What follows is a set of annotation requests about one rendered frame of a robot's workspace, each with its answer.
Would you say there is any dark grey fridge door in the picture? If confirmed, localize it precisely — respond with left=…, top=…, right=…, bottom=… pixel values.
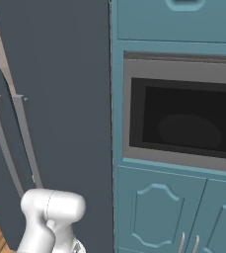
left=0, top=0, right=43, bottom=199

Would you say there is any teal panelled cupboard door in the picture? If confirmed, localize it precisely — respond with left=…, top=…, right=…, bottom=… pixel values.
left=185, top=178, right=226, bottom=253
left=116, top=165, right=207, bottom=253

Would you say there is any teal cupboard door with recess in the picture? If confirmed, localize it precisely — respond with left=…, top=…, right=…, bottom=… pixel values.
left=116, top=0, right=226, bottom=44

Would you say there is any teal cupboard housing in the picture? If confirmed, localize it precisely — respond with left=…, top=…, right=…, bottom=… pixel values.
left=110, top=0, right=226, bottom=253

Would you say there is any dark grey fridge body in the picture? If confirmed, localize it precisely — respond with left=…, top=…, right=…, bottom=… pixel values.
left=0, top=0, right=114, bottom=253

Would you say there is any grey built-in microwave oven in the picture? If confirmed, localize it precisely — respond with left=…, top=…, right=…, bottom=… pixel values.
left=121, top=50, right=226, bottom=174

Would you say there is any grey fridge door handle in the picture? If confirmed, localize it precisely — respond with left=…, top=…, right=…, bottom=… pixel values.
left=12, top=94, right=44, bottom=190

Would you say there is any grey freezer door handle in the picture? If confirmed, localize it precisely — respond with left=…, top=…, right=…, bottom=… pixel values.
left=0, top=91, right=26, bottom=199

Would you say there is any silver cupboard door handle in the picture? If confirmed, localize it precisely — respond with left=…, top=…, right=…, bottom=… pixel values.
left=190, top=233, right=200, bottom=253
left=177, top=231, right=187, bottom=253

